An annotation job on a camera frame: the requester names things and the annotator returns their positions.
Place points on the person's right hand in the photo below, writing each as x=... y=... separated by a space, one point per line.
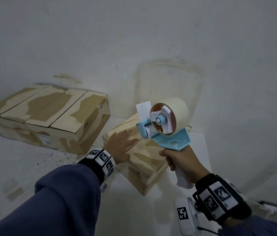
x=187 y=163

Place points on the person's left hand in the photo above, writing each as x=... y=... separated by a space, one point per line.
x=118 y=148

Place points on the person's left fingers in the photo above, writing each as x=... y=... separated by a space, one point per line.
x=126 y=142

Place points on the person's right fingers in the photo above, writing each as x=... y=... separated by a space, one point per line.
x=169 y=159

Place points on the blue and white tape dispenser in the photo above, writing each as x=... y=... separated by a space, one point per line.
x=175 y=141

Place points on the small cardboard box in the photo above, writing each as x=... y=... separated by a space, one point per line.
x=143 y=157

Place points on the person's right forearm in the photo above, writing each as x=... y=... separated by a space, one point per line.
x=256 y=227

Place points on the person's left forearm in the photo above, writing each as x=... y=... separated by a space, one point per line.
x=54 y=201

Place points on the black left wristband with markers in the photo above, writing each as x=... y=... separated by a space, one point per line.
x=101 y=160

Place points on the black wristband with markers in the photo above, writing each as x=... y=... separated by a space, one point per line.
x=220 y=197
x=101 y=160

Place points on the beige packing tape roll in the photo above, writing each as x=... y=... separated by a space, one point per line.
x=180 y=108

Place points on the black right wristband with markers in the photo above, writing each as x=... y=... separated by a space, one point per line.
x=220 y=197

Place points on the large cardboard box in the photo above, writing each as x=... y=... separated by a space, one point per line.
x=54 y=115

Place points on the white wrist camera with marker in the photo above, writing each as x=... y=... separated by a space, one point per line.
x=186 y=216

